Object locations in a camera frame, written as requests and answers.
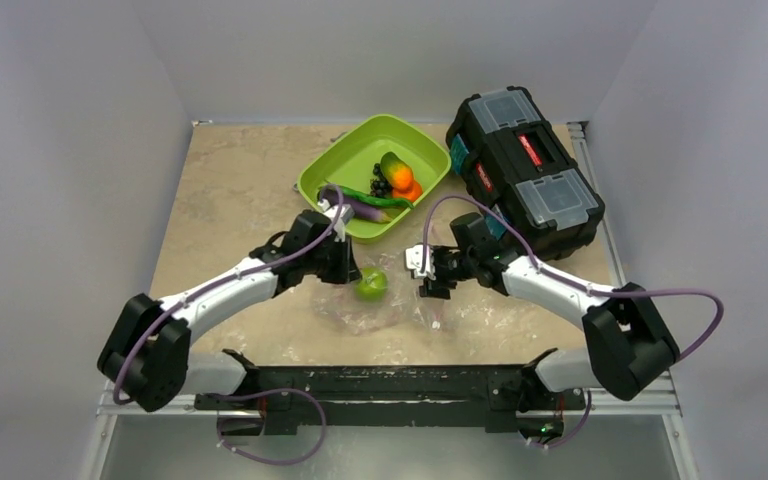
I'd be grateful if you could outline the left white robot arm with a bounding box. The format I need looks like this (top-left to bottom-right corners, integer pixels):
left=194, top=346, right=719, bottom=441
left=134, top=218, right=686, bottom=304
left=97, top=206, right=360, bottom=412

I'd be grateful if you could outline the dark fake grape bunch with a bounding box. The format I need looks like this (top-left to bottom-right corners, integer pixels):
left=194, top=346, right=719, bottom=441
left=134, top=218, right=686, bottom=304
left=370, top=163, right=393, bottom=198

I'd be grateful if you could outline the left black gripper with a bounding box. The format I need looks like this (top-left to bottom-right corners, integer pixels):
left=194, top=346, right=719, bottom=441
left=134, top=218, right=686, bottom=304
left=303, top=233, right=361, bottom=285

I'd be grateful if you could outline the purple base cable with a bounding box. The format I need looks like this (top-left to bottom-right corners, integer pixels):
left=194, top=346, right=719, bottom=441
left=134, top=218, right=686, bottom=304
left=526, top=390, right=594, bottom=452
left=216, top=388, right=328, bottom=467

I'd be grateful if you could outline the green plastic tray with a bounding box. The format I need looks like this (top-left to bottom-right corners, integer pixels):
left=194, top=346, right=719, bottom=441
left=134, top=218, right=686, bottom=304
left=296, top=114, right=451, bottom=244

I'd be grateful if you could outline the purple fake eggplant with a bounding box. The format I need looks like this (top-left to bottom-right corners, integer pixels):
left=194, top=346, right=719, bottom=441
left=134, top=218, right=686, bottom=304
left=318, top=187, right=393, bottom=224

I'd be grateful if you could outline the black Delixi toolbox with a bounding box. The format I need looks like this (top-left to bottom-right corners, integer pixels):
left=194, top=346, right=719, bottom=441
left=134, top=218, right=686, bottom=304
left=445, top=86, right=605, bottom=260

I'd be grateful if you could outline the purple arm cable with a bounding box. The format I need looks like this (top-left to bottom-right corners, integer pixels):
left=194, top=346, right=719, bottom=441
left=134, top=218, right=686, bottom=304
left=421, top=194, right=726, bottom=366
left=112, top=184, right=346, bottom=407

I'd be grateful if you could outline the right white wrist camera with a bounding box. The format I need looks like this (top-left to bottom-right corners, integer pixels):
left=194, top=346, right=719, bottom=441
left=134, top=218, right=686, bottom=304
left=404, top=244, right=435, bottom=280

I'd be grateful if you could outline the orange green fake mango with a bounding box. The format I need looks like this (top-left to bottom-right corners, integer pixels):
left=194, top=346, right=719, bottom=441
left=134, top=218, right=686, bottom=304
left=380, top=152, right=415, bottom=191

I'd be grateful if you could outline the orange fake fruit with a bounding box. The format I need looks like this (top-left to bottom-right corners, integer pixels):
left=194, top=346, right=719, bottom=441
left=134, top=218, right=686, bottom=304
left=391, top=180, right=423, bottom=203

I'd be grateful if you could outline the clear zip top bag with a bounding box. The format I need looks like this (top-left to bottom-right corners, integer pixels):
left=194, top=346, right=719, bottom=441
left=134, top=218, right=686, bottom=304
left=311, top=250, right=443, bottom=336

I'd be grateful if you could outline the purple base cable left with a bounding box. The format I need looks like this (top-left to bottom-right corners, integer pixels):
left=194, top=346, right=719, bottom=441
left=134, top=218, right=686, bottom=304
left=216, top=388, right=328, bottom=467

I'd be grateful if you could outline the green fake bean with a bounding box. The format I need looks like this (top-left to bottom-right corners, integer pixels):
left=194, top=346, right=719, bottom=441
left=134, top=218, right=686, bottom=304
left=318, top=183, right=414, bottom=209

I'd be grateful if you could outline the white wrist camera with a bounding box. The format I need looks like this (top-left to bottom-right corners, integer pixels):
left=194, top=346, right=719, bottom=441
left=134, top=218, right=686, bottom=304
left=404, top=244, right=435, bottom=280
left=317, top=199, right=354, bottom=242

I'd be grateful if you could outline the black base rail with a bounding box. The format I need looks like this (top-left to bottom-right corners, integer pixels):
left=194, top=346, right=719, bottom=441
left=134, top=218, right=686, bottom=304
left=195, top=364, right=585, bottom=436

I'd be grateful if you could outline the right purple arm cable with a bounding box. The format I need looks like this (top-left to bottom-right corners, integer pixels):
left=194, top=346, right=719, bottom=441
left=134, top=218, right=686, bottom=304
left=421, top=194, right=726, bottom=366

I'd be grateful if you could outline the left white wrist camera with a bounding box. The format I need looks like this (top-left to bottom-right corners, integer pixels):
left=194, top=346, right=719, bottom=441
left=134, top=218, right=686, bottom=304
left=317, top=199, right=354, bottom=242

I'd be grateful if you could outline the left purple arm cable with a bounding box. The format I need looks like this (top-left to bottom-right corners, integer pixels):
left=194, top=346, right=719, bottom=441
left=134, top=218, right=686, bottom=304
left=112, top=184, right=346, bottom=407

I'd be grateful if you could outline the green fake fruit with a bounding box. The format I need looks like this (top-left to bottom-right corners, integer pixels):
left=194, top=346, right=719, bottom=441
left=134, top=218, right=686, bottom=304
left=354, top=266, right=389, bottom=302

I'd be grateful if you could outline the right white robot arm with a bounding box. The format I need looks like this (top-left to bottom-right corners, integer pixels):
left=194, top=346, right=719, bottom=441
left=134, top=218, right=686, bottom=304
left=404, top=213, right=680, bottom=407

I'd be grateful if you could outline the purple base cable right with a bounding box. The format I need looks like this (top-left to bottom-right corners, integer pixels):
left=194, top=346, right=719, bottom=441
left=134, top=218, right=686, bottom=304
left=526, top=390, right=594, bottom=452

